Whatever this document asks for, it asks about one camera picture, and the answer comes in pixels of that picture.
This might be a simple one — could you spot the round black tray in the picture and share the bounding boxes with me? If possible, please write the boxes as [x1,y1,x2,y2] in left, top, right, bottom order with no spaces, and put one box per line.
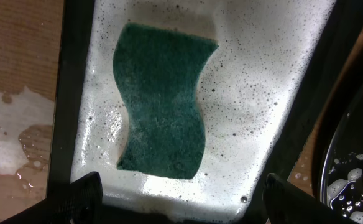
[319,85,363,223]

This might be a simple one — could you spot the black rectangular soap tray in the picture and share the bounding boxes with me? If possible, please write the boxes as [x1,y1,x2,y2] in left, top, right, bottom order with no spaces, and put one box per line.
[47,0,363,223]

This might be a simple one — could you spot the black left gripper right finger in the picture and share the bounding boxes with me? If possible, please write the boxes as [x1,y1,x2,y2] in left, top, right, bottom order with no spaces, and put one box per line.
[262,173,356,224]

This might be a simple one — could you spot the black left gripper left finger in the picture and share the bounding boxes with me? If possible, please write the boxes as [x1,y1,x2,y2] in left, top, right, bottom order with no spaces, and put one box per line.
[1,172,103,224]

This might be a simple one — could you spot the green yellow sponge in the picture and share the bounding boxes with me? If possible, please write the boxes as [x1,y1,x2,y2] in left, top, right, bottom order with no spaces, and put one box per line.
[113,23,218,179]

